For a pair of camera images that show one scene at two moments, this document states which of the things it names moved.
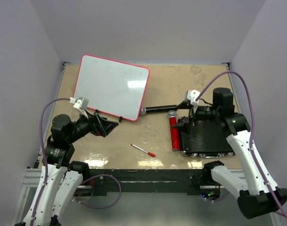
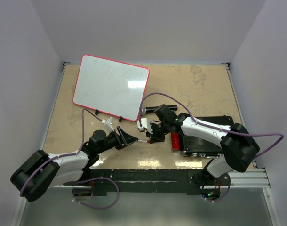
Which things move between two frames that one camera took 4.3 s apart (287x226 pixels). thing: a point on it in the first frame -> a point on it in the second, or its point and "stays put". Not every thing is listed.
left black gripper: (99, 125) -> (128, 139)
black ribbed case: (207, 139) stays put
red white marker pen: (150, 154) -> (144, 141)
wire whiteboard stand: (121, 117) stays put
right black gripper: (184, 125) -> (153, 137)
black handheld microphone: (153, 109) stays put
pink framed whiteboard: (111, 87) stays put
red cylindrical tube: (174, 132) stays put
